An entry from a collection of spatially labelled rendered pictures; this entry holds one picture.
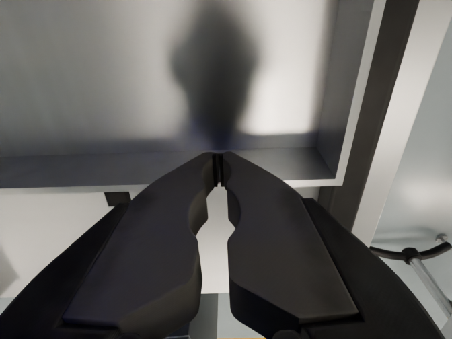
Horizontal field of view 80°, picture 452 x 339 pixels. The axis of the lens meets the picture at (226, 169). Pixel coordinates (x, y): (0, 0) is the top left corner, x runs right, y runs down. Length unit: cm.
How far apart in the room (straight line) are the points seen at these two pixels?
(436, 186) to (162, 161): 150
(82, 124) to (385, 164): 18
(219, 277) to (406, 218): 147
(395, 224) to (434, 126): 54
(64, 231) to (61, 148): 7
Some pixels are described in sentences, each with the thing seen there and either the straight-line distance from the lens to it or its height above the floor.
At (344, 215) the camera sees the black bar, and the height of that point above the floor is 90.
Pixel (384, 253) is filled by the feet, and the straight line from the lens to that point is 162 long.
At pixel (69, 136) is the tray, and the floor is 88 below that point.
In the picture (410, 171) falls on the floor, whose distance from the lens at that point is 147.
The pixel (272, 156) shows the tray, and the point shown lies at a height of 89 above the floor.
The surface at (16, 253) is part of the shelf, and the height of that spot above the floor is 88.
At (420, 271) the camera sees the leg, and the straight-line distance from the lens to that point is 162.
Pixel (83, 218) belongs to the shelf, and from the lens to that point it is 22.
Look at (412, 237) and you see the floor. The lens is 178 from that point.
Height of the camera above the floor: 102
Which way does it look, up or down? 58 degrees down
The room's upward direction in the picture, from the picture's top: 180 degrees counter-clockwise
